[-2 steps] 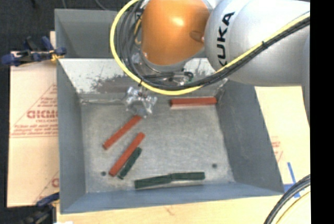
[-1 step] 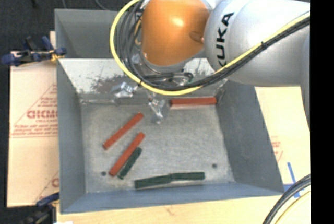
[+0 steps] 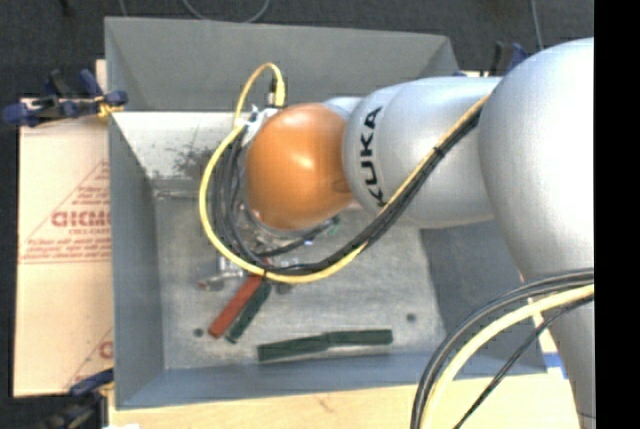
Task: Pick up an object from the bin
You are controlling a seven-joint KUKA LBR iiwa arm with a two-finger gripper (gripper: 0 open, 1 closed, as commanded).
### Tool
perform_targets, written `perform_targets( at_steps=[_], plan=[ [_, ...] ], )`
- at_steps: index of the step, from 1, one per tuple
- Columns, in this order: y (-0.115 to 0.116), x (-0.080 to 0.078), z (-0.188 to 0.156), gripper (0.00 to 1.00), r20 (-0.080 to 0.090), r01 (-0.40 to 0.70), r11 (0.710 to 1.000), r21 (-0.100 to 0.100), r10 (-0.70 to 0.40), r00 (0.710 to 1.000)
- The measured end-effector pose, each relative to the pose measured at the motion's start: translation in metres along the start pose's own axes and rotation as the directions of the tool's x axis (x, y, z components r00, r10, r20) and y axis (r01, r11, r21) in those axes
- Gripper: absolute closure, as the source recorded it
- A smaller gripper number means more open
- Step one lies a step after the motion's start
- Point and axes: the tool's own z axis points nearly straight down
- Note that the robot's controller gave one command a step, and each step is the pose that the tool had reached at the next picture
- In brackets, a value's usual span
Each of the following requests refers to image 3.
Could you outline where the brown cardboard board red print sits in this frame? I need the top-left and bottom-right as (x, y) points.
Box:
(11, 110), (117, 399)

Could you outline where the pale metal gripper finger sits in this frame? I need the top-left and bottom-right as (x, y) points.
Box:
(195, 273), (237, 293)
(216, 253), (250, 277)

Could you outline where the dark green flat block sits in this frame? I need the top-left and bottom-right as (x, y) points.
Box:
(224, 281), (274, 345)
(256, 335), (332, 363)
(323, 328), (395, 348)

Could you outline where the grey metal bin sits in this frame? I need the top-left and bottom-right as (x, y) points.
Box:
(103, 16), (549, 411)

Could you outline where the red-brown flat block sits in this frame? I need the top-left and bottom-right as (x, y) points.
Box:
(207, 274), (266, 340)

